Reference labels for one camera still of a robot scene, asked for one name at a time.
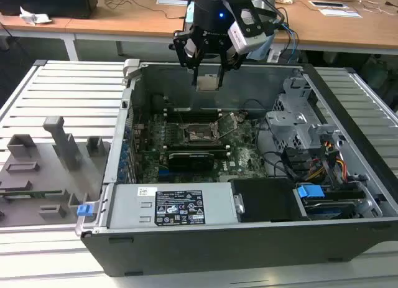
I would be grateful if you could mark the silver metal drive cage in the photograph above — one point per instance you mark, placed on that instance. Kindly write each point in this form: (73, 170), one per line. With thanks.
(286, 126)

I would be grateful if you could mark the black open PC case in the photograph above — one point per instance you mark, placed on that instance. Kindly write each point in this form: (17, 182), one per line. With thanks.
(217, 250)

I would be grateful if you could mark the crumpled white paper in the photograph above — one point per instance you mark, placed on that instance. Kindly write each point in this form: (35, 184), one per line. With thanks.
(34, 18)

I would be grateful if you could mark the thin metal locking lever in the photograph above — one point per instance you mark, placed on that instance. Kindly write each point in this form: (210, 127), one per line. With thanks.
(182, 118)

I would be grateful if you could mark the grey parts rack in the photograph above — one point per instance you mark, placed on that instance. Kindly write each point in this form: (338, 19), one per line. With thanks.
(46, 182)

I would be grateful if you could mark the white paper sheet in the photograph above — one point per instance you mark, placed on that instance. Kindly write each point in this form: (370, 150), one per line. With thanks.
(172, 2)

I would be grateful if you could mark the CPU socket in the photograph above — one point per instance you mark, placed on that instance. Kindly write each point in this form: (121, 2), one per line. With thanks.
(199, 135)

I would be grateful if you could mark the small white box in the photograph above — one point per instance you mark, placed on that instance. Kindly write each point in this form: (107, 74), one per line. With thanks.
(274, 56)

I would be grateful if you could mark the silver power supply with label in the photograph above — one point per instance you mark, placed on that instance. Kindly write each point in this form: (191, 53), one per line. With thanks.
(130, 207)

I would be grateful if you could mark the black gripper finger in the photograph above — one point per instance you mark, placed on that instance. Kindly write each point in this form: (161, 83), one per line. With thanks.
(182, 48)
(231, 62)

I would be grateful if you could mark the green RAM stick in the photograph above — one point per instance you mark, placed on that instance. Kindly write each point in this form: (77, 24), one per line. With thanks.
(40, 193)

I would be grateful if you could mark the coin battery holder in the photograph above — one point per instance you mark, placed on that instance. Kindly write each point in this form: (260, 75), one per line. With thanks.
(242, 116)

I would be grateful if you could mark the blue disk carrier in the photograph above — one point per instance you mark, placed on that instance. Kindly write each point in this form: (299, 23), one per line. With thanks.
(309, 193)

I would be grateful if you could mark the blue expansion slot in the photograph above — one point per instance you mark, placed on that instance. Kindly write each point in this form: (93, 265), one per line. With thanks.
(163, 175)

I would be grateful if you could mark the green motherboard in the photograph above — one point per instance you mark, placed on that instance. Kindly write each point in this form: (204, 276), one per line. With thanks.
(245, 157)

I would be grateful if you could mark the dark tablet white frame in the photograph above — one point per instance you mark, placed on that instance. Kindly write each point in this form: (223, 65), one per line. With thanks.
(329, 4)

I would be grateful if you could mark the white wrist camera black mount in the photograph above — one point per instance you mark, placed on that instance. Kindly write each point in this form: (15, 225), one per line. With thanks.
(241, 40)

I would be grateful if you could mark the silver square CPU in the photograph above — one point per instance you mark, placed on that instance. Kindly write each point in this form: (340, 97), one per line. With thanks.
(207, 83)

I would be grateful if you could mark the large black box device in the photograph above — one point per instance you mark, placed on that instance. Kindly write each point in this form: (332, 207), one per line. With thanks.
(46, 3)

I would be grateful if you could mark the black RAM slot row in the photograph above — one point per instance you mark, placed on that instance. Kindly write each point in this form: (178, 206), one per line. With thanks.
(186, 115)
(202, 148)

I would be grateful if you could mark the hard disk drive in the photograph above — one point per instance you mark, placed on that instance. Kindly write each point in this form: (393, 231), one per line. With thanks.
(329, 211)

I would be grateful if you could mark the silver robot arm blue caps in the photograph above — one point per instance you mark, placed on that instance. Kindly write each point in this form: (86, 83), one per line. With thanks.
(260, 51)

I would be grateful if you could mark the black graphics card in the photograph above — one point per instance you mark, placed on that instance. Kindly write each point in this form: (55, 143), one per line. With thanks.
(191, 160)

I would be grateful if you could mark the black plastic shroud box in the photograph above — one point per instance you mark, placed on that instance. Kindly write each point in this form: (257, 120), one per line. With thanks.
(267, 201)

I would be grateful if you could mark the blue case latch clip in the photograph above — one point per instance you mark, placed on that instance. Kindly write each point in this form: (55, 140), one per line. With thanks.
(84, 210)

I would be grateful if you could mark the white paper with blue edge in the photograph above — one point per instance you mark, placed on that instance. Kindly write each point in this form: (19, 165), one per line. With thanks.
(342, 13)

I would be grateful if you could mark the wooden desk white frame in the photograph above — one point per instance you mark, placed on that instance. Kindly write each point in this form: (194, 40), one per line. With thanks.
(18, 27)
(124, 23)

